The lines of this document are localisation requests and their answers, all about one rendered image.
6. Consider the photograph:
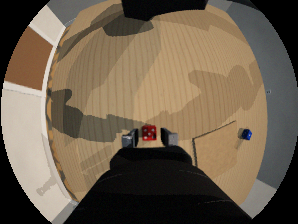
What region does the blue die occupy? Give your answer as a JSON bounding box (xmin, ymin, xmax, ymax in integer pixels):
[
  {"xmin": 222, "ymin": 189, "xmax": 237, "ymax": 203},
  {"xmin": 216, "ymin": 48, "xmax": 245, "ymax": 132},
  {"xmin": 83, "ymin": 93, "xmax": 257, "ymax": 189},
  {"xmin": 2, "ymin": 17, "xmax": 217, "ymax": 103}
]
[{"xmin": 242, "ymin": 129, "xmax": 252, "ymax": 140}]

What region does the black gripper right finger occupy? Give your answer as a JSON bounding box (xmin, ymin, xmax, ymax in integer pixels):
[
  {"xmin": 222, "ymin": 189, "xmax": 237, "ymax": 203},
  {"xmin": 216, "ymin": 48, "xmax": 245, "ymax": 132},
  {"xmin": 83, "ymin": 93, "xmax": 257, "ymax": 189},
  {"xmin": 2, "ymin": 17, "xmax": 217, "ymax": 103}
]
[{"xmin": 160, "ymin": 128, "xmax": 178, "ymax": 147}]

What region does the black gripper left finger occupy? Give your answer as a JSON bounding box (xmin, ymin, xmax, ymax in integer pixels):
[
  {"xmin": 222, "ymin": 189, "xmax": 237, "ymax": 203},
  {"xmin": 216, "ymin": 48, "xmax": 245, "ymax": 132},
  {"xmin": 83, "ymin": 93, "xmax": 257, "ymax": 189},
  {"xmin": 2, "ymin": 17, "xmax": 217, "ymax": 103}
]
[{"xmin": 121, "ymin": 129, "xmax": 139, "ymax": 148}]

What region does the red die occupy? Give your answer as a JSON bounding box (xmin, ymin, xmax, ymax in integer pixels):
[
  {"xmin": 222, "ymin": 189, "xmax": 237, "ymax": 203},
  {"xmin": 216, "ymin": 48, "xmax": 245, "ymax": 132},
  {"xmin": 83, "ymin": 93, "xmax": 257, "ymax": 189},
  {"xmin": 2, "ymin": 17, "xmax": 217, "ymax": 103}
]
[{"xmin": 142, "ymin": 125, "xmax": 157, "ymax": 141}]

